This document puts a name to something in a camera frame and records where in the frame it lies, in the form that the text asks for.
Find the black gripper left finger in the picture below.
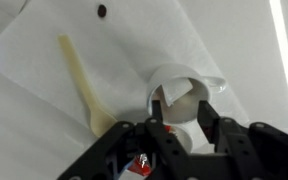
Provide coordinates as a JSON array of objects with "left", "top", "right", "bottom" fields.
[{"left": 57, "top": 99, "right": 198, "bottom": 180}]

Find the cream plastic spoon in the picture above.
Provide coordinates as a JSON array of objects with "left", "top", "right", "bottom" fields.
[{"left": 57, "top": 34, "right": 118, "bottom": 138}]

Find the red wrapped packet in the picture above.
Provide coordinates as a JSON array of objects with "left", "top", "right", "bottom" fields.
[{"left": 127, "top": 153, "right": 153, "bottom": 177}]

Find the small dark brown spot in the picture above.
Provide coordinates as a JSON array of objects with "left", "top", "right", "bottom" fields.
[{"left": 97, "top": 3, "right": 108, "bottom": 19}]

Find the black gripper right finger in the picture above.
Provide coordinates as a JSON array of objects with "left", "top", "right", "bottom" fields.
[{"left": 197, "top": 100, "right": 288, "bottom": 180}]

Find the white paper napkin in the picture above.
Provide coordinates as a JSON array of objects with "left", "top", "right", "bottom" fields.
[{"left": 0, "top": 0, "right": 251, "bottom": 141}]

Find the white teacup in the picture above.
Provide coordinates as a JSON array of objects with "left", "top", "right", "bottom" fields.
[{"left": 145, "top": 63, "right": 227, "bottom": 125}]

